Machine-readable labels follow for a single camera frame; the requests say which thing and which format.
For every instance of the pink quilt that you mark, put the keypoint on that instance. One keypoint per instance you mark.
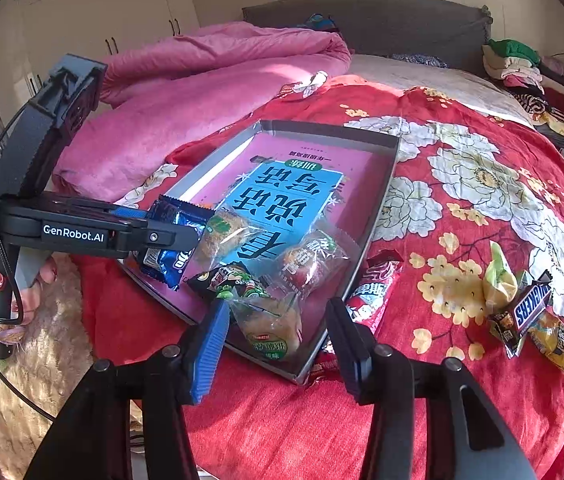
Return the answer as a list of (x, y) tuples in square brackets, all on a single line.
[(202, 85)]

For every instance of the beige bed sheet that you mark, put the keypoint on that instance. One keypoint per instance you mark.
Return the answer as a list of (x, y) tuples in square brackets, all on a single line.
[(436, 77)]

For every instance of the brown chocolate bar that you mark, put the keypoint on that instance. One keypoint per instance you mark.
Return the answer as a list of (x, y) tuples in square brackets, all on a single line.
[(531, 305)]

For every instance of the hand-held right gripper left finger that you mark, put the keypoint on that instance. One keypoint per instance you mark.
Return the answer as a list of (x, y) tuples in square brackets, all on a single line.
[(209, 355)]

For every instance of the clear pastry packet green label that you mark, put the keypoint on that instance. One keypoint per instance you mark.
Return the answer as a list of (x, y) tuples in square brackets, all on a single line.
[(267, 330), (227, 240)]

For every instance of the colourful cloth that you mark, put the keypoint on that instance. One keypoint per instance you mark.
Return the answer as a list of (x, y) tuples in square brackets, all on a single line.
[(319, 21)]

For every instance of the dark patterned cloth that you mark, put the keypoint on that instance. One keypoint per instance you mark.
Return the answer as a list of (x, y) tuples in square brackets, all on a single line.
[(419, 59)]

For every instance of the pile of folded clothes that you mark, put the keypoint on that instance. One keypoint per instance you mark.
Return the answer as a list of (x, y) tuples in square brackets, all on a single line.
[(526, 72)]

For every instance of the small red snack packet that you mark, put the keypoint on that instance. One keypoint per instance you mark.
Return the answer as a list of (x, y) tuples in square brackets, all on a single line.
[(324, 365)]

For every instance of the clear pastry packet red filling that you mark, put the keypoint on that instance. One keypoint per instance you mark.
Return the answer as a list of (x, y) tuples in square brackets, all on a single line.
[(302, 265)]

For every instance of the light green wrapped candy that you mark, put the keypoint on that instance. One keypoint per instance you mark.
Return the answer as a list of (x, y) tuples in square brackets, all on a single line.
[(499, 280)]

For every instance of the golden plush blanket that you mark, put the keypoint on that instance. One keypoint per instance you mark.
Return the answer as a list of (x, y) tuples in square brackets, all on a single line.
[(47, 360)]

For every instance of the white wardrobe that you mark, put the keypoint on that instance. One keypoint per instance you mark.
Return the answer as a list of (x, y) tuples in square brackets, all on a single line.
[(97, 5)]

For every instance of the dark green pea packet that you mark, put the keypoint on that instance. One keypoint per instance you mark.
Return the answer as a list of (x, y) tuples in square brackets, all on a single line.
[(232, 280)]

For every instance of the blue snack packet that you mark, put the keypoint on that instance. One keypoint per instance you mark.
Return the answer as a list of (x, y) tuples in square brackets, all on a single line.
[(177, 215)]

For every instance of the red floral blanket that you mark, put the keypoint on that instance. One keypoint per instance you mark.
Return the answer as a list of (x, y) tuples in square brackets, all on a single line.
[(461, 200)]

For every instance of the grey cardboard box pink bottom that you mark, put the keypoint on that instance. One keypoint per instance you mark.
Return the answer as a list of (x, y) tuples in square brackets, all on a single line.
[(312, 160)]

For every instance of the small dark brown packet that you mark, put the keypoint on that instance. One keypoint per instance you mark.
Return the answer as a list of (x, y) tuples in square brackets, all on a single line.
[(504, 327)]

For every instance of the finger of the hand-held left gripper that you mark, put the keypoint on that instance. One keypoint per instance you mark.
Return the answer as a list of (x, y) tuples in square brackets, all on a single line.
[(162, 240), (132, 212)]

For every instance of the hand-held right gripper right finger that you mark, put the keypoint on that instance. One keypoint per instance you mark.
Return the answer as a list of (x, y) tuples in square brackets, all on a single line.
[(349, 355)]

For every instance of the grey bed headboard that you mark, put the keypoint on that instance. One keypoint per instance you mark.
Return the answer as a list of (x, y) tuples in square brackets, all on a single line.
[(386, 25)]

